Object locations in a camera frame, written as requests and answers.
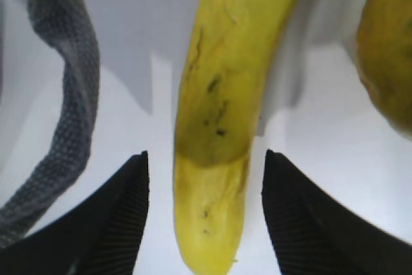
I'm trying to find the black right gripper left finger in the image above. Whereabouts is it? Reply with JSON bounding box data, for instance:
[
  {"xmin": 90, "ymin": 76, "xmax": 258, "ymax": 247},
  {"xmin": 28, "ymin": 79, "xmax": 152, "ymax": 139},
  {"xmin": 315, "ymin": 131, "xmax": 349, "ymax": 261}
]
[{"xmin": 1, "ymin": 151, "xmax": 149, "ymax": 275}]

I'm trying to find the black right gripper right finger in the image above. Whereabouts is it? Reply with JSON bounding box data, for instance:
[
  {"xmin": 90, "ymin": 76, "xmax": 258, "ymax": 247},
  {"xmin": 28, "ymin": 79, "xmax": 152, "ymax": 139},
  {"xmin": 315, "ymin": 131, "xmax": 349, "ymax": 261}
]
[{"xmin": 261, "ymin": 149, "xmax": 411, "ymax": 274}]

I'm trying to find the yellow pear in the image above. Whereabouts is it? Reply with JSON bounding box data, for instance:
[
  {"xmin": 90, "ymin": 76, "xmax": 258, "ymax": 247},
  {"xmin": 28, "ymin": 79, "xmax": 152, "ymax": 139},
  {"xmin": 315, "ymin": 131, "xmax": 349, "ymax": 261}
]
[{"xmin": 356, "ymin": 0, "xmax": 411, "ymax": 139}]

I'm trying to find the yellow banana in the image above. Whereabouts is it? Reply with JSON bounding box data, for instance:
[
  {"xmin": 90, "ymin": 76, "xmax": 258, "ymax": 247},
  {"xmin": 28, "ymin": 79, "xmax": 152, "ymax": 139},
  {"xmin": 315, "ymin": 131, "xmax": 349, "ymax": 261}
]
[{"xmin": 173, "ymin": 0, "xmax": 297, "ymax": 274}]

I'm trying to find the navy insulated lunch bag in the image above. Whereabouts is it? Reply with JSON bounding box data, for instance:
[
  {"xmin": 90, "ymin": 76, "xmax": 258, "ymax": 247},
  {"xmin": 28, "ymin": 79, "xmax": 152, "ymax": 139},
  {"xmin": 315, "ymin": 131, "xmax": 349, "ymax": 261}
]
[{"xmin": 1, "ymin": 0, "xmax": 100, "ymax": 248}]

